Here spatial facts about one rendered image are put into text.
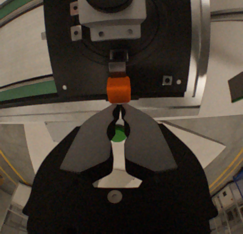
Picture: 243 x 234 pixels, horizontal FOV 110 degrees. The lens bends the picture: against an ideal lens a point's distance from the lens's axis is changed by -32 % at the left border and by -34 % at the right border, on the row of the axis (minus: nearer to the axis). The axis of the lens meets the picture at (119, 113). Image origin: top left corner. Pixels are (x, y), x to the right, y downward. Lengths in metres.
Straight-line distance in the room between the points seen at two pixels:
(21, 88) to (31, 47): 0.10
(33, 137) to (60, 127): 0.29
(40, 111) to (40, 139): 0.27
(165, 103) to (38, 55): 0.29
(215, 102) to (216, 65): 0.12
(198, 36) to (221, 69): 0.20
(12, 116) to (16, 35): 0.21
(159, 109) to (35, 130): 0.45
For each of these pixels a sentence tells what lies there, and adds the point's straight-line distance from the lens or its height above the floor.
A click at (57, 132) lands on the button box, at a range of 0.32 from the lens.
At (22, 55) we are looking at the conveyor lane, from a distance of 0.35.
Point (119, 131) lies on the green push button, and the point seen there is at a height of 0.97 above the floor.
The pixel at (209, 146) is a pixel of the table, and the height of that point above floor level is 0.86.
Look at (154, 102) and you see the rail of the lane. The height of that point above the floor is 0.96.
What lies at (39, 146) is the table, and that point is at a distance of 0.60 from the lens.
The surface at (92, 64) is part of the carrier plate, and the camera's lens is 0.21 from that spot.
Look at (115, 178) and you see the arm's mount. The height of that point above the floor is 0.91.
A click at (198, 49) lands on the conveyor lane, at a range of 0.26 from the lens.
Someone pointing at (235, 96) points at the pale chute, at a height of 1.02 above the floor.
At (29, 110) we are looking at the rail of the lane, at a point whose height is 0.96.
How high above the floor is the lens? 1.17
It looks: 58 degrees down
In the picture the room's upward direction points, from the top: 178 degrees counter-clockwise
